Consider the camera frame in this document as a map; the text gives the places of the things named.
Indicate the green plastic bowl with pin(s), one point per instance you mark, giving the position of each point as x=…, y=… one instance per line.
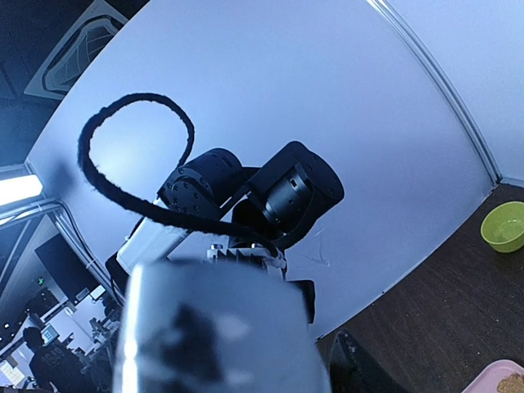
x=502, y=228

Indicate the brown leaf cookie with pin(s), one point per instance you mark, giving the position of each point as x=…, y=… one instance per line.
x=511, y=384

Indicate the pink plastic tray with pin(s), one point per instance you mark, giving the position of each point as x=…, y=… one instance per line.
x=490, y=377

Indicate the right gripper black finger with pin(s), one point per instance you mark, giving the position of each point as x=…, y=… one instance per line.
x=353, y=369

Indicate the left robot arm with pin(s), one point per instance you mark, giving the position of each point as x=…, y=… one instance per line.
x=263, y=211

